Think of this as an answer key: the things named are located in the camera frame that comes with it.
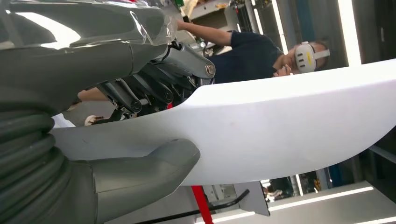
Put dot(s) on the red post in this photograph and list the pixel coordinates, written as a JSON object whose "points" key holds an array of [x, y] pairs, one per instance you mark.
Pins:
{"points": [[202, 204]]}

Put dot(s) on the person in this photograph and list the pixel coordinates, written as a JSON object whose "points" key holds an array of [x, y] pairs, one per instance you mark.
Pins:
{"points": [[247, 58]]}

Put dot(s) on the grey metal bracket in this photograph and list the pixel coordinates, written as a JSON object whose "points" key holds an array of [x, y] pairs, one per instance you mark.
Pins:
{"points": [[252, 198]]}

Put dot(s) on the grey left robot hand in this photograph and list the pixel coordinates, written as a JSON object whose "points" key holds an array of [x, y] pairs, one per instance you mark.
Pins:
{"points": [[68, 68]]}

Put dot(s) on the white VR headset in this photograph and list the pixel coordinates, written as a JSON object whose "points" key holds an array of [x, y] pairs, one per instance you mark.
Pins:
{"points": [[304, 58]]}

